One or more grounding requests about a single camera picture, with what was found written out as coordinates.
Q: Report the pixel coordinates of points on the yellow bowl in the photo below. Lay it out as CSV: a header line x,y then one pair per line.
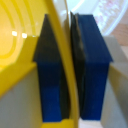
x,y
20,23

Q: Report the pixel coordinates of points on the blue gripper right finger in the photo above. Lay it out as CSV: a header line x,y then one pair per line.
x,y
95,73

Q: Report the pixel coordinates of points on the white patterned plate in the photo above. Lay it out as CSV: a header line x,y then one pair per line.
x,y
110,10

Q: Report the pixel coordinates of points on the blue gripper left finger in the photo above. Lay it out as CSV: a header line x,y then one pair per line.
x,y
50,86

